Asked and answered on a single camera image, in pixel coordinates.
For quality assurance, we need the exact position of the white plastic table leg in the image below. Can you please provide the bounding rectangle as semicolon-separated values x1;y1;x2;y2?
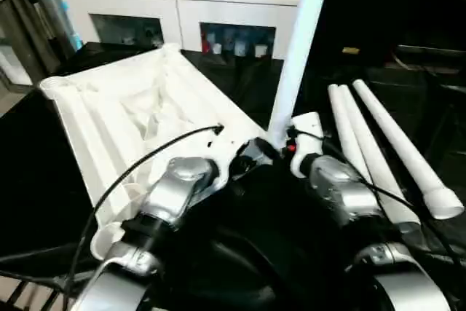
267;0;336;151
352;77;466;221
326;83;366;168
336;83;423;227

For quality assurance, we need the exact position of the white plastic table top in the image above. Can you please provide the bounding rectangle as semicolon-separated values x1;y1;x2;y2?
38;43;272;262

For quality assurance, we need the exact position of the black plastic mat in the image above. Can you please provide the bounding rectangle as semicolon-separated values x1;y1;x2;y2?
0;40;466;311

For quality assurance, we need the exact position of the light blue plastic film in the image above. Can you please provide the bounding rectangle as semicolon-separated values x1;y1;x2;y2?
42;0;84;51

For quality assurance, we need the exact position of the grey metal stand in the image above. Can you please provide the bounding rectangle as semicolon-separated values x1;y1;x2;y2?
0;0;78;92

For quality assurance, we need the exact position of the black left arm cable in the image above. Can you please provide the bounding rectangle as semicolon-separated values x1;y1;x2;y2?
61;125;226;309

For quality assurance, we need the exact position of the black bench with silver rail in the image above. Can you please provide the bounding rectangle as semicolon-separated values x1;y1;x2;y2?
393;44;466;92

